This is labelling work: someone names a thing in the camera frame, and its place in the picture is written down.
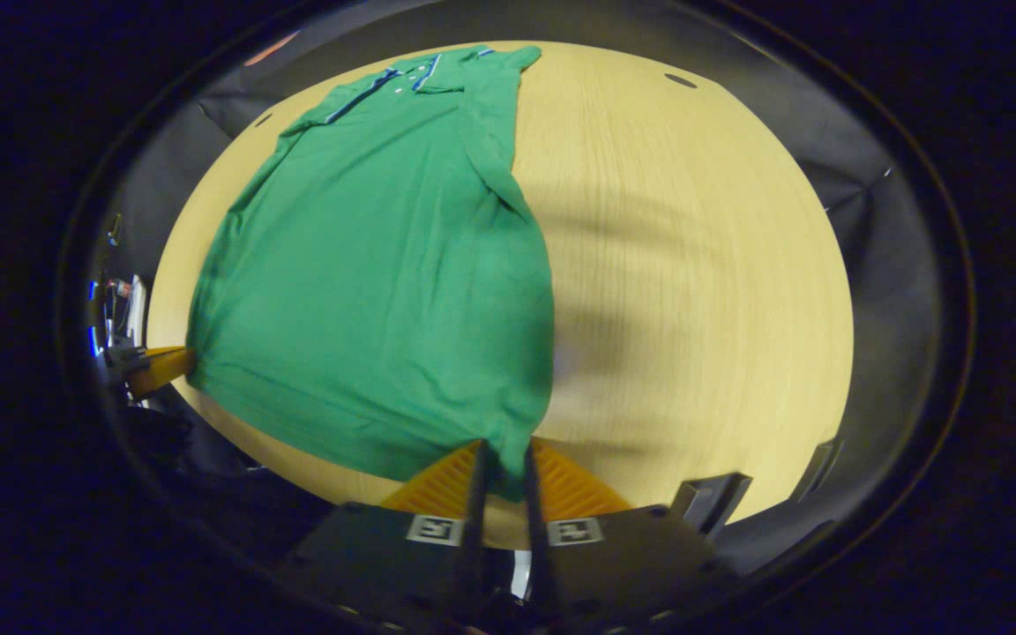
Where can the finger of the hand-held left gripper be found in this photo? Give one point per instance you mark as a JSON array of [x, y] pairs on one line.
[[155, 366]]

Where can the green T-shirt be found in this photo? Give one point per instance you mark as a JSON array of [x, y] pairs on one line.
[[367, 282]]

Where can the black backdrop cloth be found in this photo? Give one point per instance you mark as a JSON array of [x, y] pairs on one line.
[[896, 265]]

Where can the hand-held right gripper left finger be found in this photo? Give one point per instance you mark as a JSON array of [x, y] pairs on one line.
[[384, 564]]

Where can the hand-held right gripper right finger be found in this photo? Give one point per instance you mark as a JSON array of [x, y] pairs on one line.
[[631, 564]]

